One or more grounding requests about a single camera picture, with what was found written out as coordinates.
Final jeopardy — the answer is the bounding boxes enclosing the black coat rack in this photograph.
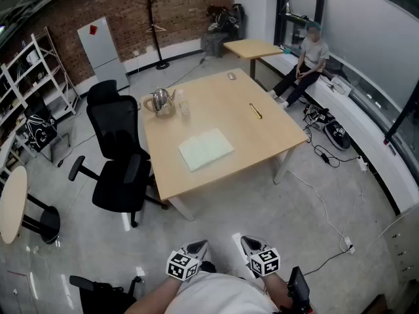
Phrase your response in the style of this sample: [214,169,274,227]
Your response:
[137,0,172,71]

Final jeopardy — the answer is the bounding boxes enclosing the white refrigerator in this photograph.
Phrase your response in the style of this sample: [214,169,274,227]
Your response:
[77,16,130,93]

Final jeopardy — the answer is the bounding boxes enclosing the person's left forearm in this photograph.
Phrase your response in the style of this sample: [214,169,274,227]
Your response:
[123,275,184,314]

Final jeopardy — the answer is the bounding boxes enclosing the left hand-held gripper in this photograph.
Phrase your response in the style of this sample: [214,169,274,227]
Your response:
[166,239,210,283]

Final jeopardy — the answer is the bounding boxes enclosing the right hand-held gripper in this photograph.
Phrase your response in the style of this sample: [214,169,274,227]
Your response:
[240,235,282,278]

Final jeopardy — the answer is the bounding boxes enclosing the white notebook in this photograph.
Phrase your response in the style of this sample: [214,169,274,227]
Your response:
[177,128,236,173]

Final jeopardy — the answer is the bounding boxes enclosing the pile of black bags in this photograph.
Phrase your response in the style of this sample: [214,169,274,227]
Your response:
[206,3,247,34]

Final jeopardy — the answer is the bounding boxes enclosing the black bag with white print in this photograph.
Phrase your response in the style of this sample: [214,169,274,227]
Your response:
[24,107,58,154]

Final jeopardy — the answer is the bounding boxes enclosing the steel kettle with beige handle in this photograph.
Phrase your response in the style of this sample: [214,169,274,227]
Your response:
[143,88,178,119]

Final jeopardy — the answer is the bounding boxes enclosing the long white cable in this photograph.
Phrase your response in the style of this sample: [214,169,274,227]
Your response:
[287,170,348,253]

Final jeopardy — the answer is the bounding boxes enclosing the person's right forearm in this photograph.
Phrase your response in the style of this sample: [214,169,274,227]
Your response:
[261,273,295,311]

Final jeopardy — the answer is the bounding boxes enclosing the black and white device case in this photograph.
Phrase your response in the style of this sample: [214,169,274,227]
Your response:
[323,119,352,152]

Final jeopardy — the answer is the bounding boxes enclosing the black device with cables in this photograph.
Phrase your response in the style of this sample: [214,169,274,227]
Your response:
[303,104,335,131]

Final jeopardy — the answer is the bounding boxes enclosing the patterned fabric stool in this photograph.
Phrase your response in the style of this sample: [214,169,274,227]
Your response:
[200,31,230,59]

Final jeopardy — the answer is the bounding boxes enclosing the white cabinet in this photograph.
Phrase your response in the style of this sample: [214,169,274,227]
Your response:
[382,207,419,289]

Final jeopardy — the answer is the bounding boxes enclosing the white metal shelf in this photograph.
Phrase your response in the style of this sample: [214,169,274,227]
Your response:
[0,27,82,163]

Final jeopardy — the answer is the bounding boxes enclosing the black mesh office chair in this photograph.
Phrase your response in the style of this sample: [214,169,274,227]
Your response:
[67,79,169,229]

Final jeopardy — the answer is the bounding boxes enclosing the black chair with armrest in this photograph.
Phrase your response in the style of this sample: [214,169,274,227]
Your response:
[69,275,145,314]

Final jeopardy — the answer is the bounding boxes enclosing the black handheld monitor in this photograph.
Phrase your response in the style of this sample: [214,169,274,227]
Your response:
[286,266,312,314]

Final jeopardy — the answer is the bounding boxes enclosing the round wooden side table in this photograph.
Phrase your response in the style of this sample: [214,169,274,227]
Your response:
[0,166,62,245]

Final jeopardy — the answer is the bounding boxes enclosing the white window bench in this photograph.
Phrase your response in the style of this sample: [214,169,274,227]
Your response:
[260,52,419,216]

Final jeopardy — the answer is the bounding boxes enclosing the rectangular wooden table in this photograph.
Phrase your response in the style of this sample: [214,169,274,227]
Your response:
[223,39,285,80]

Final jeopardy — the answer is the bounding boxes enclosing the person's white shirt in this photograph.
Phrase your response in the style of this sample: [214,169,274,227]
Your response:
[162,270,280,314]

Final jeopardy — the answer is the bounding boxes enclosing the white table leg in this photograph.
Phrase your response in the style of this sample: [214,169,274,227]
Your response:
[168,194,196,222]
[272,148,297,186]

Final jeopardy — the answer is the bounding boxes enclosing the gold pen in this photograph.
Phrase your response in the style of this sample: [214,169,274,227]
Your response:
[248,102,264,120]

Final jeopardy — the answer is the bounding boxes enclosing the white box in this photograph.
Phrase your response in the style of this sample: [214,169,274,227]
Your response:
[328,76,354,96]

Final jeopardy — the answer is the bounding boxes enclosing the black slanted pole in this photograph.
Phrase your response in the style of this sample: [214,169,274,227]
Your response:
[383,82,419,145]

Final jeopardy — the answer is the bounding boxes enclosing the clear glass cup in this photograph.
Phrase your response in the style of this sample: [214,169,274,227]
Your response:
[178,90,192,119]

